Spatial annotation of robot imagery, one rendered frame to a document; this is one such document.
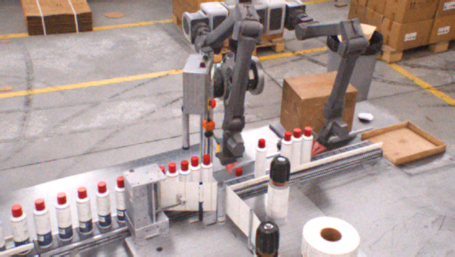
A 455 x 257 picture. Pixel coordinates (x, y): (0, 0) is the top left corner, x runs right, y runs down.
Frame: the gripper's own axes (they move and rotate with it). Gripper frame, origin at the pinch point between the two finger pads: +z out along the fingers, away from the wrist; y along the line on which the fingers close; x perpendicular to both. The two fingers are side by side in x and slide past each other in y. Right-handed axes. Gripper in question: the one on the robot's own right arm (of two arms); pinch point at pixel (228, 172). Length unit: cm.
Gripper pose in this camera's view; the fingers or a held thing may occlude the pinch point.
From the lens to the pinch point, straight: 253.6
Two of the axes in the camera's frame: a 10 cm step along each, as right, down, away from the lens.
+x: -4.6, -4.7, 7.6
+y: 8.9, -2.2, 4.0
